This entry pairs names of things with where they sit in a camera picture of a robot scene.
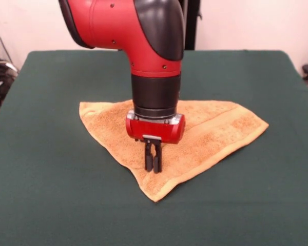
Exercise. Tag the orange terry towel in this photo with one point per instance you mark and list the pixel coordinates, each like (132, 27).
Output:
(208, 133)

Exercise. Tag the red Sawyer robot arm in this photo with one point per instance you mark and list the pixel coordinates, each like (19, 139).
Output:
(118, 25)

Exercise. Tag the dark green table cloth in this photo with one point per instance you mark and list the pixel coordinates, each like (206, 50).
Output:
(54, 128)

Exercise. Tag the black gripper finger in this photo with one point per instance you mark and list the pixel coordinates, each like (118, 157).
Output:
(148, 161)
(157, 164)

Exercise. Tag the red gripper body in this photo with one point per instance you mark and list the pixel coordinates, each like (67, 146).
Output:
(154, 129)

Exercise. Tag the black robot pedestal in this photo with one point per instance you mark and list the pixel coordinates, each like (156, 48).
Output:
(191, 30)

